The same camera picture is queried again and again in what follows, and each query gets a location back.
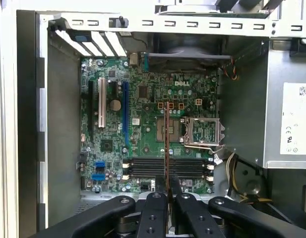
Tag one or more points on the blue SATA port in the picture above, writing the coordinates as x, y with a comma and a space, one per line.
99, 176
100, 164

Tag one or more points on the green motherboard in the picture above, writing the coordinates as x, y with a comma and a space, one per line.
155, 81

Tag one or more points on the silver coin cell battery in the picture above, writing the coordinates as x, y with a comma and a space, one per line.
115, 105

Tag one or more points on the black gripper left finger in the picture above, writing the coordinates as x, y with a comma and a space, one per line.
152, 218

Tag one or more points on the metal locking lever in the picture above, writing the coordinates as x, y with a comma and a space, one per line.
197, 147

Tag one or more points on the grey power supply unit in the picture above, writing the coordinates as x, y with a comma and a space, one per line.
274, 99

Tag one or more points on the white expansion slot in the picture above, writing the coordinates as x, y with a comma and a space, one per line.
101, 104

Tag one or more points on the black grey PC case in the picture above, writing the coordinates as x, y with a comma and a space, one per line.
63, 124

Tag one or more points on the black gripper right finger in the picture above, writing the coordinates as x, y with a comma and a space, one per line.
195, 218

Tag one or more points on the green RAM stick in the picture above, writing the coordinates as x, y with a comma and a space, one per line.
168, 148

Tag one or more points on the short black expansion slot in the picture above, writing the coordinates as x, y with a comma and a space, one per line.
114, 89

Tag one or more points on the black case fan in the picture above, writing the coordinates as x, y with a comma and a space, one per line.
187, 49

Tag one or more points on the green graphics card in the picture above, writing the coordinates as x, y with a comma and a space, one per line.
242, 15

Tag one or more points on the metal socket cover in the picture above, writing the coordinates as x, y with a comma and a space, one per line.
204, 119

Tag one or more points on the blue expansion slot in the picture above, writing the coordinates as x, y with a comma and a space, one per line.
125, 114

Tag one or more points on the CPU socket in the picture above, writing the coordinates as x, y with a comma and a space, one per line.
161, 129

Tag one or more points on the long black expansion slot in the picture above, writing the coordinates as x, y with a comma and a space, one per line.
90, 111

